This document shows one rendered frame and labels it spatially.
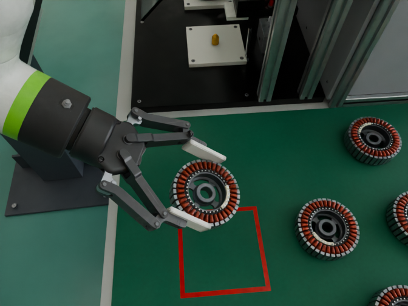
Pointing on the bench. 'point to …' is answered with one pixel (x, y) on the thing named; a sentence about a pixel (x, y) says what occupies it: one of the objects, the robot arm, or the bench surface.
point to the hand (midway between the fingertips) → (204, 188)
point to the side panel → (378, 61)
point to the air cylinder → (263, 28)
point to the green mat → (269, 214)
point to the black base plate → (297, 39)
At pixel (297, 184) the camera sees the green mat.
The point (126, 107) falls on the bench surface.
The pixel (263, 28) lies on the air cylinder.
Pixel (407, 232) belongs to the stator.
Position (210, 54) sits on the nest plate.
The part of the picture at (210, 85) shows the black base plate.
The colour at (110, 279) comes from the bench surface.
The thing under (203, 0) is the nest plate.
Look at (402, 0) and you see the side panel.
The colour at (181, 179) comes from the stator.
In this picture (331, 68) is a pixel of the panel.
